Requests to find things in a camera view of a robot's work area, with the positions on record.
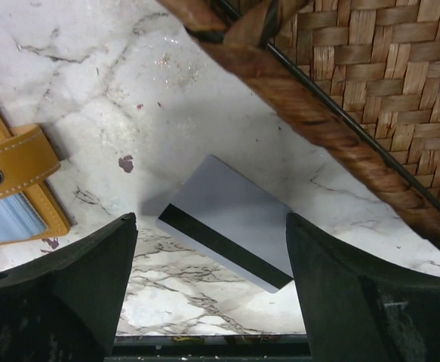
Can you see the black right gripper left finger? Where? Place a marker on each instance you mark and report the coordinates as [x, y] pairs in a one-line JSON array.
[[65, 305]]

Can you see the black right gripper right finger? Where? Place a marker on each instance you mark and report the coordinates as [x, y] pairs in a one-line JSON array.
[[358, 307]]

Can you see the tan card holder wallet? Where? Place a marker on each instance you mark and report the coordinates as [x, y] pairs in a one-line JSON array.
[[28, 209]]

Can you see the silver credit card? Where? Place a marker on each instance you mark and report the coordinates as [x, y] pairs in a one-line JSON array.
[[225, 216]]

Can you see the brown woven divided basket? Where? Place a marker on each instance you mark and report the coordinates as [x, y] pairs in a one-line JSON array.
[[361, 79]]

